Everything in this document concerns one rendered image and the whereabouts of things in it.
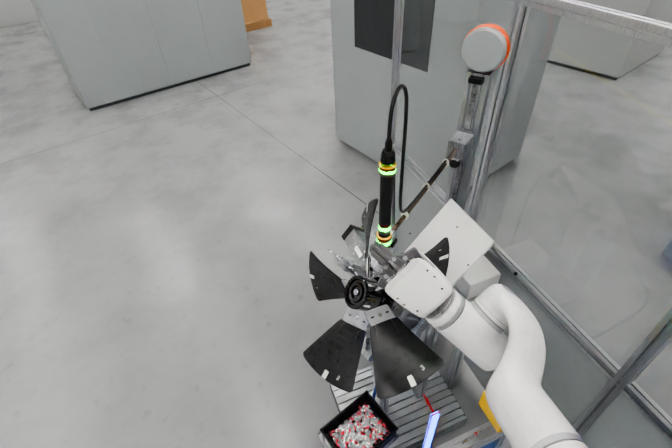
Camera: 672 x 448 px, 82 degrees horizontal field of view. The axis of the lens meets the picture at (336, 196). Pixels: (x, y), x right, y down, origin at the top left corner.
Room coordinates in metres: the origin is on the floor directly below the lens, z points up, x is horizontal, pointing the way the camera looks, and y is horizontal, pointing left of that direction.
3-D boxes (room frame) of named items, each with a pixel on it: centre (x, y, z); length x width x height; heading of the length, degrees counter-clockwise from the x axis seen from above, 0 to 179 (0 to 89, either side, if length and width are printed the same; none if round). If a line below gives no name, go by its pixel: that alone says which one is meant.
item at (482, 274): (1.16, -0.62, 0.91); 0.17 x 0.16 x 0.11; 109
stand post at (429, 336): (1.02, -0.40, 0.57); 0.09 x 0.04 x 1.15; 19
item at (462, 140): (1.29, -0.50, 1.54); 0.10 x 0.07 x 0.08; 144
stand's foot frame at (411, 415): (0.98, -0.27, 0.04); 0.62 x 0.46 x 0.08; 109
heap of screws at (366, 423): (0.54, -0.03, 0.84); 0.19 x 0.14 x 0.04; 125
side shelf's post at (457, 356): (1.07, -0.61, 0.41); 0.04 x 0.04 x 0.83; 19
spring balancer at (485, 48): (1.37, -0.55, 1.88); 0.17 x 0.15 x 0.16; 19
